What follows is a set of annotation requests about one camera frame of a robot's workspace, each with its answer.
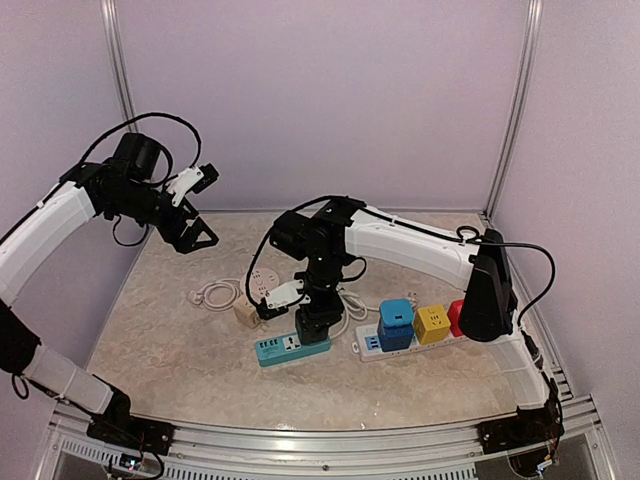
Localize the right aluminium corner post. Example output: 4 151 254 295
483 0 544 221

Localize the red cube socket adapter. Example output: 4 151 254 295
447 299 464 338

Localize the aluminium corner post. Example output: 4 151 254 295
100 0 135 120
483 0 544 221

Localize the white multicolour power strip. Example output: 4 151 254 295
351 324 469 363

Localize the light blue adapter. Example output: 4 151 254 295
379 298 414 329

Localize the left aluminium corner post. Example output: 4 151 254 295
100 0 135 120

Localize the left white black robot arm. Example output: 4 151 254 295
1 112 219 445

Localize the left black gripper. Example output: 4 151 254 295
108 180 219 253

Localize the teal power strip with cord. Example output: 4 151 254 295
253 289 371 369

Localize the aluminium front frame rail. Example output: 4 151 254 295
35 396 621 479

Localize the dark blue cube socket adapter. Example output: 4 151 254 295
377 323 414 352

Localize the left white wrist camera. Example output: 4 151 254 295
165 163 219 207

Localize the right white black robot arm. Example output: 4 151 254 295
250 195 560 444

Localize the beige extension cord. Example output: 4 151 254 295
185 266 284 312

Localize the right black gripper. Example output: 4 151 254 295
294 253 344 335

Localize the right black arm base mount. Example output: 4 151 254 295
477 399 564 454

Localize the beige cube socket adapter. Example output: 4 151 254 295
232 294 264 329

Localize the yellow cube socket adapter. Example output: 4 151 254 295
413 305 451 345

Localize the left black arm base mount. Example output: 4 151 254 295
87 390 176 455

